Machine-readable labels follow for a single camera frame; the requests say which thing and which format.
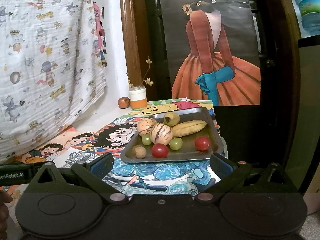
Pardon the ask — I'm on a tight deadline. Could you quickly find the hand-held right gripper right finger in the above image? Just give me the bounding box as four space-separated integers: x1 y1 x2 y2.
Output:
194 152 298 203

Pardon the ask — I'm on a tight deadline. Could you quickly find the yellow banana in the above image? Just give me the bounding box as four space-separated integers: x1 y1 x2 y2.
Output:
171 120 208 138
163 112 181 127

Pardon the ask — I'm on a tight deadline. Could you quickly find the blue plastic water bottle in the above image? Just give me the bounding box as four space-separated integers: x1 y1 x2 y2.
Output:
287 0 320 39

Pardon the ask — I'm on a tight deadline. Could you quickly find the yellow bear drawing sheet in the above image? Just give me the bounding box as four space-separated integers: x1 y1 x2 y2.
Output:
129 99 214 117

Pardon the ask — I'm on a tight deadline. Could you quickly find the brown longan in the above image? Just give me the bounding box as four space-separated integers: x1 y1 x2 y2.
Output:
132 145 147 159

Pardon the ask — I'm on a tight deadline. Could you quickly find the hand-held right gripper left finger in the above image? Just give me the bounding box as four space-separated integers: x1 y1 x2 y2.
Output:
29 152 129 203

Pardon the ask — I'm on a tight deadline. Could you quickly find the white orange glass jar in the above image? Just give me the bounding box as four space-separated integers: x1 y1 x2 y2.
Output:
128 85 148 111

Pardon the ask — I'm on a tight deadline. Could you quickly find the cartoon printed table cover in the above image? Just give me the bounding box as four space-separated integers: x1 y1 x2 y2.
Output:
5 99 226 197

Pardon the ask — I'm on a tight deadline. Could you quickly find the orange dress wall poster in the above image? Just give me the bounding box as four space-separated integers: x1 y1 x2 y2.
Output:
157 0 262 107

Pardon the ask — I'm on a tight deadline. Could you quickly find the small striped pepino melon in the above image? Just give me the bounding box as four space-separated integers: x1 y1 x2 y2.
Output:
137 118 157 137

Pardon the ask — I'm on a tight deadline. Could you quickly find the red cherry tomato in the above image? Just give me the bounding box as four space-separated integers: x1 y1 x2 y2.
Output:
194 136 211 151
151 143 170 159

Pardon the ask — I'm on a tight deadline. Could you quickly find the red brown apple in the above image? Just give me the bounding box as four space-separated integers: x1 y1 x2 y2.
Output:
118 96 131 109

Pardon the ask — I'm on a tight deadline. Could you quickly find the brown wooden door frame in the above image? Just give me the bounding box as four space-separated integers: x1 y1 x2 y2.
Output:
119 0 151 101

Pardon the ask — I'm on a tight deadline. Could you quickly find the white cartoon printed blanket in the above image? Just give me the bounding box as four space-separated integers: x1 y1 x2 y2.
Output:
0 0 108 163

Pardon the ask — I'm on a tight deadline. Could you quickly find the dark wooden door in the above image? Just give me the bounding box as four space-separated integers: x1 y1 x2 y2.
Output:
140 0 303 171

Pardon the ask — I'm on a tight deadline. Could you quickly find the large striped pepino melon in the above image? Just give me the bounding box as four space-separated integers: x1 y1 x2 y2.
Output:
150 123 174 146

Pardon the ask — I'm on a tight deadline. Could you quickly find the metal tray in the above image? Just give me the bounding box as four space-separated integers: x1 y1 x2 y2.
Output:
120 107 224 164

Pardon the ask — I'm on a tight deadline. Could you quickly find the yellow flower twig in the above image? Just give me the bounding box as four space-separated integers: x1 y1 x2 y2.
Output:
126 56 155 88

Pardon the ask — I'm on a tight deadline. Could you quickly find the person's left hand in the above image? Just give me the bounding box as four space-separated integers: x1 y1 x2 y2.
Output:
0 191 14 240

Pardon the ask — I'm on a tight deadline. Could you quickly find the pink cartoon print cloth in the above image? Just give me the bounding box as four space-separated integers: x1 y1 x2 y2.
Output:
93 2 109 68

